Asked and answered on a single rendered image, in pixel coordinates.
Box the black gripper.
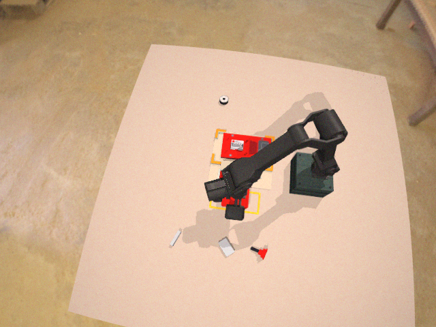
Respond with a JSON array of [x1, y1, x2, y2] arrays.
[[225, 190, 248, 221]]

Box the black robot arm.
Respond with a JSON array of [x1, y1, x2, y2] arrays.
[[204, 108, 347, 202]]

